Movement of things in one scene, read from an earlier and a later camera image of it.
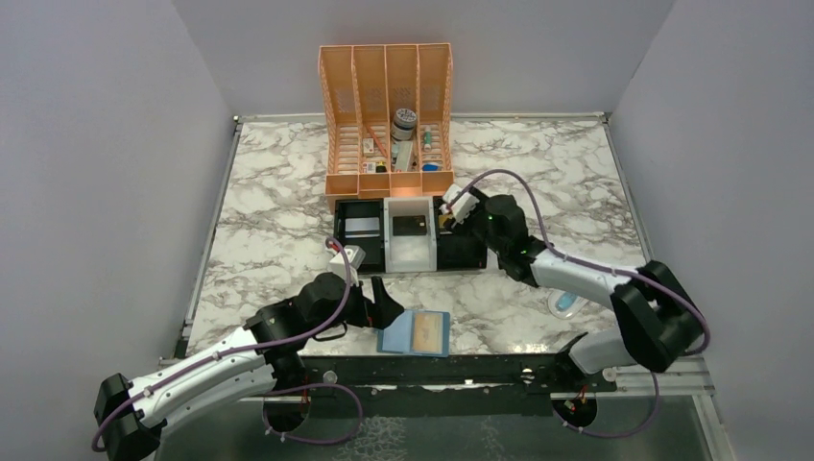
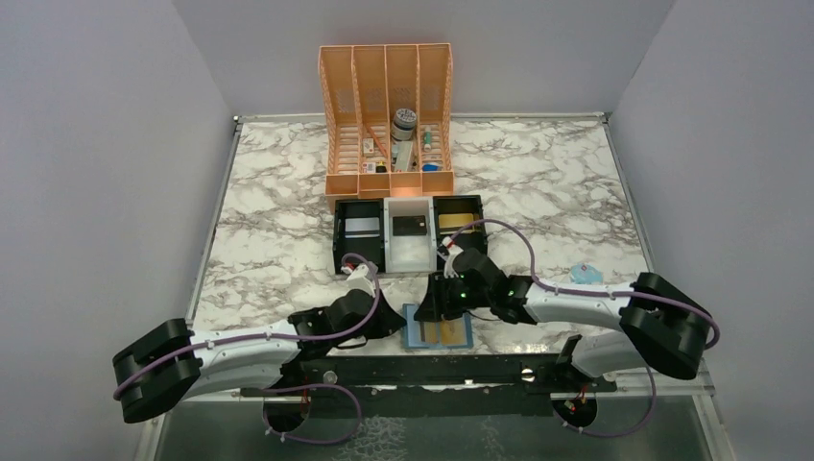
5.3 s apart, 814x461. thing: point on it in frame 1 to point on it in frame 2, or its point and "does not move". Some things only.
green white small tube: x=427 y=139 does not move
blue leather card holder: x=398 y=336 to x=413 y=335
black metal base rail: x=521 y=374 does not move
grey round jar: x=404 y=122 does not move
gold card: x=427 y=332 does not move
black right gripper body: x=480 y=220 to x=456 y=298
